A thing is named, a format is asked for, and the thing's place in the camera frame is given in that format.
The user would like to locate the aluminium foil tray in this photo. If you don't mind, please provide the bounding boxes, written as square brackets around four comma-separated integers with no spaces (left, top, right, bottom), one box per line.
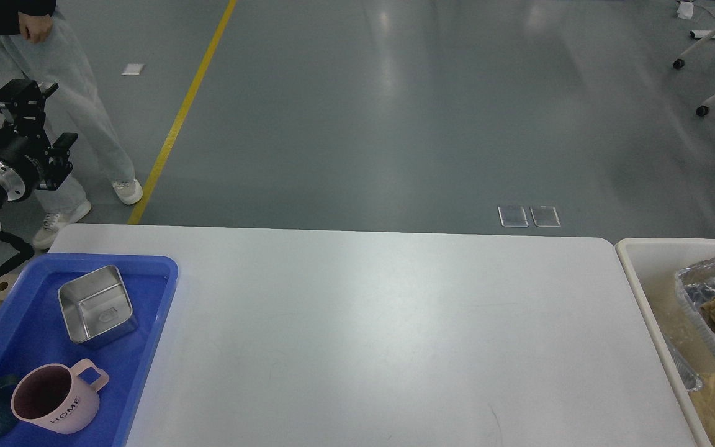
[674,253,715,382]

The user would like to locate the white sneaker far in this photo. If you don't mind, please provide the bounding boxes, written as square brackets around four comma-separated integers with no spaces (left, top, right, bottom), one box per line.
[111,179,143,206]

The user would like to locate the person's hand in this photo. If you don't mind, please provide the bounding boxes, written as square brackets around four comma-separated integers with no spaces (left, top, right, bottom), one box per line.
[17,12,53,43]

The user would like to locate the person's legs in jeans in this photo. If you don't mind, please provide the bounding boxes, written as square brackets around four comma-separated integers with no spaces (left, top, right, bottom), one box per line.
[0,1,137,183]

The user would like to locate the foil tray in bin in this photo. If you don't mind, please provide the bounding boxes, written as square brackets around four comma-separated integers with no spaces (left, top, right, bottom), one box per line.
[667,340,704,392]

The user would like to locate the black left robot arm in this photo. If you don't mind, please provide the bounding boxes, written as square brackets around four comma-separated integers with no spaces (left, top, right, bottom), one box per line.
[0,79,78,277]

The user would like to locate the clear floor plate right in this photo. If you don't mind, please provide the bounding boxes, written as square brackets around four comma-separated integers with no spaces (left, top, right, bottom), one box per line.
[529,205,562,227]

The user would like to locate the clear floor plate left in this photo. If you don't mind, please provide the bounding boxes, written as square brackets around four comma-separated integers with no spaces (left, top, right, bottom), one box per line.
[497,205,529,227]

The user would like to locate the stainless steel rectangular container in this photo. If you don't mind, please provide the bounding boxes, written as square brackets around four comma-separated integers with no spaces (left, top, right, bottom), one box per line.
[58,265,138,349]

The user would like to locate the pink mug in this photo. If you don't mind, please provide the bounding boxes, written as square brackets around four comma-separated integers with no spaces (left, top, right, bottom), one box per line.
[9,359,110,435]

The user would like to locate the white plastic bin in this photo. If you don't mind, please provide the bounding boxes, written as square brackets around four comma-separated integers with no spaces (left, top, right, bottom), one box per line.
[616,238,715,446]

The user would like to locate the clear floor plate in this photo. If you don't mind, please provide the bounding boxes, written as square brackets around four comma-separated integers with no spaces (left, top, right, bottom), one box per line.
[529,205,562,227]
[497,205,529,227]

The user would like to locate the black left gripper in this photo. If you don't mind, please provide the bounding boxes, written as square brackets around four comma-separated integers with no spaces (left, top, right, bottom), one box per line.
[0,79,78,204]

